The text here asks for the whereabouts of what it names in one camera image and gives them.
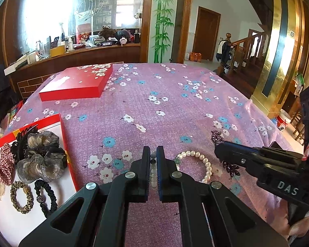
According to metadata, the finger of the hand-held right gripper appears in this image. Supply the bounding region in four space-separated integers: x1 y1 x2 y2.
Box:
214 141 264 178

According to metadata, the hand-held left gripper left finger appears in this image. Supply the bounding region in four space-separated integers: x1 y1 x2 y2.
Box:
18 146 151 247

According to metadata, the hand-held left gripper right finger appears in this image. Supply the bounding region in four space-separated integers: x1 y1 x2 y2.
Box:
156 145 290 247

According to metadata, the dark red beaded hair clip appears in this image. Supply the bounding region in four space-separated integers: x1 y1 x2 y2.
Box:
211 130 240 178

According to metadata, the white pearl bracelet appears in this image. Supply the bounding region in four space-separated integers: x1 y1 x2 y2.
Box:
149 150 213 189

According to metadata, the grey organza bow hair clip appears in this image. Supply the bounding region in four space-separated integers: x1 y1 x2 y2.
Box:
16 131 69 184

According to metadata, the red tray box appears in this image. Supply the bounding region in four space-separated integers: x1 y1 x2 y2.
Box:
0 113 80 237

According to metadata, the person's right hand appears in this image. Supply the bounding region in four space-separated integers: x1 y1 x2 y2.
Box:
281 199 309 238

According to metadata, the white bucket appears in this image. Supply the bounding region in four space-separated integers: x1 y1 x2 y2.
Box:
276 109 292 132

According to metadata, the purple floral tablecloth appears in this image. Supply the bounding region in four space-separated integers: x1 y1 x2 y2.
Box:
2 62 303 247

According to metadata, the black beaded scrunchie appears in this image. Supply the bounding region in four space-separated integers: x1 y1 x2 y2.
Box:
34 179 58 218

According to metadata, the wooden stair railing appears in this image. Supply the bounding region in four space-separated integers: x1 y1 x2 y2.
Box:
216 29 269 79

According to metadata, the black and white jacket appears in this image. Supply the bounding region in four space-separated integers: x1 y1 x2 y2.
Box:
216 40 233 63

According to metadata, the gold pillar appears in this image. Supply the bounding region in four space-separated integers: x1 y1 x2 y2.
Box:
250 0 309 119

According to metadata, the red box lid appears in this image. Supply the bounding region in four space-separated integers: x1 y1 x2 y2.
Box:
39 65 113 102

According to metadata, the brown wooden door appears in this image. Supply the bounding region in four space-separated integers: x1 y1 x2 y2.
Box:
192 6 221 62

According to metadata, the black hair claw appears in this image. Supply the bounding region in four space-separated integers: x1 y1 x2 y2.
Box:
11 125 39 164

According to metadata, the wooden counter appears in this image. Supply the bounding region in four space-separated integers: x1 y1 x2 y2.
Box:
4 42 142 101

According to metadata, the gold and black scrunchie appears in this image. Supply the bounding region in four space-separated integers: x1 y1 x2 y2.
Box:
10 181 33 214

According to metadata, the colourful packet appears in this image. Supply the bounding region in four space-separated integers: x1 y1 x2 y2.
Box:
8 100 24 117

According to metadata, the brown furry toy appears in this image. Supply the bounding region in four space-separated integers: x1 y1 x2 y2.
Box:
98 26 115 40

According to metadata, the red plush toy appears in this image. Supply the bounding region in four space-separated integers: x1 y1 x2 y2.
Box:
77 32 91 45

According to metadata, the yellow box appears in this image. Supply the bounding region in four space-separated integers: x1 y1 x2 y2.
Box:
49 45 67 57

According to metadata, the bamboo painted pillar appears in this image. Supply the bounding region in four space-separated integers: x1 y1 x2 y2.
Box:
147 0 181 63

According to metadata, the white flat box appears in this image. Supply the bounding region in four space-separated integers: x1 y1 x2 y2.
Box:
4 58 31 76

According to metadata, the etched glass partition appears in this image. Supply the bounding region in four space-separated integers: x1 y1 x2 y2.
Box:
5 0 145 57

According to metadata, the red plaid bow hair tie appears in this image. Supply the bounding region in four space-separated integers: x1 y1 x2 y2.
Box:
0 143 16 186

